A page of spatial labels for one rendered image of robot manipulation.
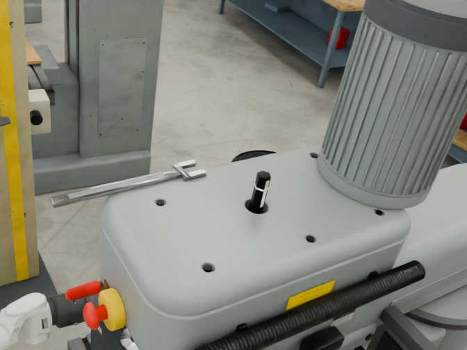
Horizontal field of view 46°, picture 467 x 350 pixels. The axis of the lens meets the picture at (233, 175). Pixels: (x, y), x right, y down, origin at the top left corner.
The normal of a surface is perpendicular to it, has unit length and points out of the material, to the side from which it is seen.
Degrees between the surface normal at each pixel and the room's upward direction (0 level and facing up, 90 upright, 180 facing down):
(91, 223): 0
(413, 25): 90
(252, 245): 0
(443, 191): 0
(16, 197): 90
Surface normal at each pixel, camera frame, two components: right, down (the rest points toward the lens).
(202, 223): 0.16, -0.81
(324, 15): -0.84, 0.19
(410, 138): -0.08, 0.57
